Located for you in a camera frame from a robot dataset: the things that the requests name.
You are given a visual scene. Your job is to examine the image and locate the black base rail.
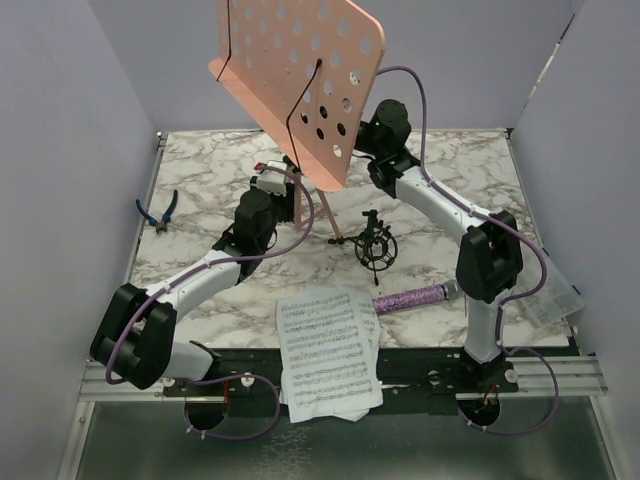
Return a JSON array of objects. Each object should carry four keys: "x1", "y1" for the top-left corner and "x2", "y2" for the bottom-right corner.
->
[{"x1": 159, "y1": 347, "x2": 609, "y2": 416}]

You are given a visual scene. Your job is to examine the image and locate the sheet music page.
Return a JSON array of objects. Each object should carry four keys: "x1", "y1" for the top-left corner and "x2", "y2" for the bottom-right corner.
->
[
  {"x1": 276, "y1": 286, "x2": 377, "y2": 423},
  {"x1": 341, "y1": 288, "x2": 383, "y2": 422}
]

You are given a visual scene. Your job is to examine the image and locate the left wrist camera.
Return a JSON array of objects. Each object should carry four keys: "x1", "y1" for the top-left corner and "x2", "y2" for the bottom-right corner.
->
[{"x1": 250, "y1": 160, "x2": 293, "y2": 197}]

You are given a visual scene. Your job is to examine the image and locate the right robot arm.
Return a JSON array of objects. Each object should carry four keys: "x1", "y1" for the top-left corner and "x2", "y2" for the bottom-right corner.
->
[{"x1": 355, "y1": 99, "x2": 523, "y2": 391}]

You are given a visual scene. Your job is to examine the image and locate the pink music stand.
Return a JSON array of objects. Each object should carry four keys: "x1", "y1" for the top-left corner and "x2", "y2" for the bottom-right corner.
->
[{"x1": 206, "y1": 0, "x2": 387, "y2": 242}]

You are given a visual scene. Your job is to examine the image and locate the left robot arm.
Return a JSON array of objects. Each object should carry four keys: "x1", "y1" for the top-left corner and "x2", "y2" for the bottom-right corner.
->
[{"x1": 90, "y1": 186, "x2": 295, "y2": 395}]

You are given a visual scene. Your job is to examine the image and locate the blue handled pliers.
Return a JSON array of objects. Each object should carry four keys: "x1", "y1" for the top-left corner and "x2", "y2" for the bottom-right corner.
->
[{"x1": 134, "y1": 188, "x2": 180, "y2": 235}]

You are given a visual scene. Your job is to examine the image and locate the black microphone shock mount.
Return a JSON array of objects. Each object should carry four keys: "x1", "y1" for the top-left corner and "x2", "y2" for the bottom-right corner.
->
[{"x1": 328, "y1": 209, "x2": 399, "y2": 286}]

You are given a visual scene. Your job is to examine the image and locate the purple glitter microphone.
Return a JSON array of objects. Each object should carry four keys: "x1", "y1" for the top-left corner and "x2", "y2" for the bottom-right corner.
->
[{"x1": 372, "y1": 280, "x2": 460, "y2": 315}]

